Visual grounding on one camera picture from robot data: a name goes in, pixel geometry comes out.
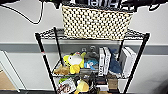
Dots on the black bag with white print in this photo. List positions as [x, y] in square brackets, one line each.
[101, 2]

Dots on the large white box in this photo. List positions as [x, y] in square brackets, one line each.
[128, 61]

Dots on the yellow and white plush toy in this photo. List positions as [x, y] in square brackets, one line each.
[75, 61]

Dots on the narrow white box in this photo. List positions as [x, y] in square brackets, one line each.
[101, 61]
[107, 60]

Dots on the brown plush toy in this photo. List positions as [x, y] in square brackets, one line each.
[61, 70]

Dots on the blue and white small packet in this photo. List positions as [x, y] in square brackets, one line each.
[90, 64]

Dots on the small brown cardboard box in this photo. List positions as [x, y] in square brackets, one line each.
[112, 83]

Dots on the white and red snack bag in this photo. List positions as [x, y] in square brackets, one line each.
[66, 86]

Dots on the small yellow toy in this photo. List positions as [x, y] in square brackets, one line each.
[82, 86]

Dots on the white door frame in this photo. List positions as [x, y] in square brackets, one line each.
[7, 70]

